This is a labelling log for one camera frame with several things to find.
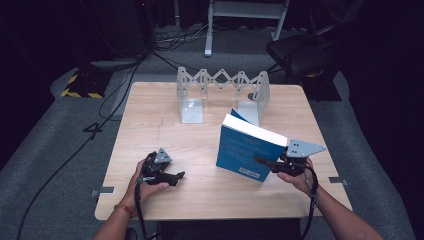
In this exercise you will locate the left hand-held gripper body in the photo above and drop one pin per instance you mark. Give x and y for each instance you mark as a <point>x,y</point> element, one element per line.
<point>154,170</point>

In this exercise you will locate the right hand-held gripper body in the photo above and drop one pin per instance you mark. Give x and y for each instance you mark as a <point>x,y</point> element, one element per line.
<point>295,163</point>

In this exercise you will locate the blue paperback book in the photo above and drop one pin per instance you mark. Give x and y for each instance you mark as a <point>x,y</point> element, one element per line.
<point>245,153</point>

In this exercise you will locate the white expandable metal book rack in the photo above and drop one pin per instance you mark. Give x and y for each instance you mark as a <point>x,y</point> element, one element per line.
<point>206,86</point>

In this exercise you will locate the person's right hand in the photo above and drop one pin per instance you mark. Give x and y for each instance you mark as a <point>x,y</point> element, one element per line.
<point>300,183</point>

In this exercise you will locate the person's left hand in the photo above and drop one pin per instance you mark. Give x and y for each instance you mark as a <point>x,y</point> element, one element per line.
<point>146,193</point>

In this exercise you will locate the grey tape strip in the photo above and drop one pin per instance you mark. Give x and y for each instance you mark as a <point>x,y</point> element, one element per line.
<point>103,191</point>
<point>338,181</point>

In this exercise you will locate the black yellow striped stand base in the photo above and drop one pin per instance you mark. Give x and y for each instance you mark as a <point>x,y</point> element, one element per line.
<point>85,85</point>

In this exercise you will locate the black chair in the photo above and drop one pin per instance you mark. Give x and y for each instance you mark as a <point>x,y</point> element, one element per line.
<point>300,51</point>

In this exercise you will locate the white metal stand frame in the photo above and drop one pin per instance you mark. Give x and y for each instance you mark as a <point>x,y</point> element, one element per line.
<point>245,11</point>

